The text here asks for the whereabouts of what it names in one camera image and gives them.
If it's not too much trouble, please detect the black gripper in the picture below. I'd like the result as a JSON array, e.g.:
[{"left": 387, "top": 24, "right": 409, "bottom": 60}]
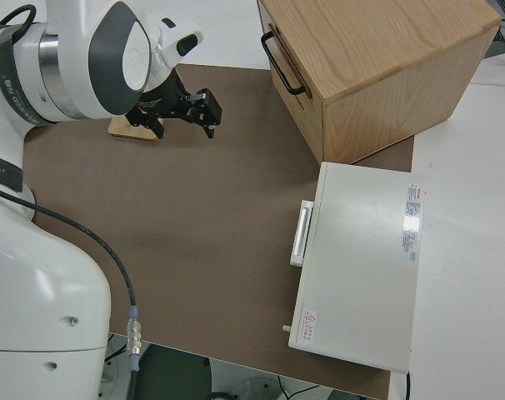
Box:
[{"left": 126, "top": 68, "right": 223, "bottom": 141}]

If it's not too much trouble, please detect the wooden mug rack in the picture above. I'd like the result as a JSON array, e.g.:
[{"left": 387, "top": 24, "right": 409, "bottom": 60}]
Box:
[{"left": 107, "top": 116, "right": 165, "bottom": 143}]

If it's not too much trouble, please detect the brown table mat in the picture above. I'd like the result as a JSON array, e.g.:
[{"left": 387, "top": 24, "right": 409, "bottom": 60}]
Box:
[{"left": 21, "top": 62, "right": 416, "bottom": 400}]

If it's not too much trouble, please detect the white toaster oven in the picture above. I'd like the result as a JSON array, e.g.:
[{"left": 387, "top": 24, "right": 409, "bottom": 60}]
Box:
[{"left": 281, "top": 161, "right": 428, "bottom": 374}]

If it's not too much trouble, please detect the black arm base cable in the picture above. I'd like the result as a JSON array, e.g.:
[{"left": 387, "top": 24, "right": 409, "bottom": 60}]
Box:
[{"left": 0, "top": 182, "right": 144, "bottom": 400}]

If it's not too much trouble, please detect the wooden box with black handle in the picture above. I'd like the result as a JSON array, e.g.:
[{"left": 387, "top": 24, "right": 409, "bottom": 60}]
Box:
[{"left": 256, "top": 0, "right": 502, "bottom": 166}]

